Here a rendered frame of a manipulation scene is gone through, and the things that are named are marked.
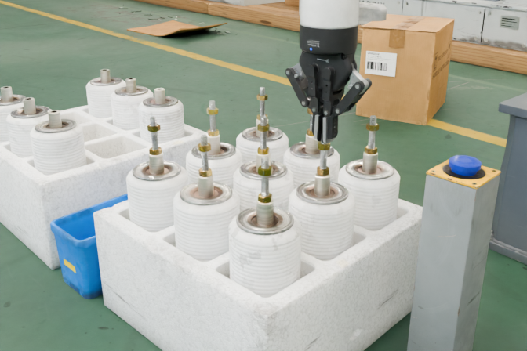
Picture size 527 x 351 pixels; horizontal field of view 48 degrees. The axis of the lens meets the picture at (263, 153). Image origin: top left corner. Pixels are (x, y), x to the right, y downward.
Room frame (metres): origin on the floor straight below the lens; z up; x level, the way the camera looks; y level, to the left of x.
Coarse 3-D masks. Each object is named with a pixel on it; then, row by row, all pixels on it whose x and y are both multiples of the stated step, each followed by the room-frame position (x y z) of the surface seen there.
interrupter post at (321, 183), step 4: (316, 176) 0.77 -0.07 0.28; (320, 176) 0.76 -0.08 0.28; (324, 176) 0.76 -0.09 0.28; (328, 176) 0.76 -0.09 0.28; (316, 180) 0.77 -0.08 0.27; (320, 180) 0.76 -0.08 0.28; (324, 180) 0.76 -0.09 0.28; (328, 180) 0.76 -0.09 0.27; (316, 184) 0.77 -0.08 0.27; (320, 184) 0.76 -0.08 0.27; (324, 184) 0.76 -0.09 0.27; (328, 184) 0.76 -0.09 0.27; (316, 188) 0.77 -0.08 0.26; (320, 188) 0.76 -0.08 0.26; (324, 188) 0.76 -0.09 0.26; (328, 188) 0.76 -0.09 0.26; (316, 192) 0.77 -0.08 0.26; (320, 192) 0.76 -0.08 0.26; (324, 192) 0.76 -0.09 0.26; (328, 192) 0.76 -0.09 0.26; (320, 196) 0.76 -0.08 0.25; (324, 196) 0.76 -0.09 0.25
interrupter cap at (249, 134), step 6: (246, 132) 1.03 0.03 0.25; (252, 132) 1.03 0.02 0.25; (270, 132) 1.03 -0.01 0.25; (276, 132) 1.02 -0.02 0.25; (282, 132) 1.02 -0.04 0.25; (246, 138) 0.99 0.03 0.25; (252, 138) 1.00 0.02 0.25; (258, 138) 0.99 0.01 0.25; (270, 138) 1.00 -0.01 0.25; (276, 138) 0.99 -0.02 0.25
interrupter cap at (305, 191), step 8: (304, 184) 0.80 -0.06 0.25; (312, 184) 0.80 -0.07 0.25; (336, 184) 0.80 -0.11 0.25; (296, 192) 0.77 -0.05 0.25; (304, 192) 0.77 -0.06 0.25; (312, 192) 0.78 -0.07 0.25; (336, 192) 0.77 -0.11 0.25; (344, 192) 0.77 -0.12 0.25; (304, 200) 0.75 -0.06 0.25; (312, 200) 0.74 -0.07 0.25; (320, 200) 0.74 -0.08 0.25; (328, 200) 0.74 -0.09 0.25; (336, 200) 0.74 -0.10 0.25; (344, 200) 0.75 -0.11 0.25
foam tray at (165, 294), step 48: (96, 240) 0.85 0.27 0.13; (144, 240) 0.76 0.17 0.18; (384, 240) 0.76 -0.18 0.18; (144, 288) 0.76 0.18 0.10; (192, 288) 0.68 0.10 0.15; (240, 288) 0.64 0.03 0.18; (288, 288) 0.64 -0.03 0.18; (336, 288) 0.68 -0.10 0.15; (384, 288) 0.77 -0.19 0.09; (192, 336) 0.68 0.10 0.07; (240, 336) 0.61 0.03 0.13; (288, 336) 0.61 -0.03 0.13; (336, 336) 0.68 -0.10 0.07
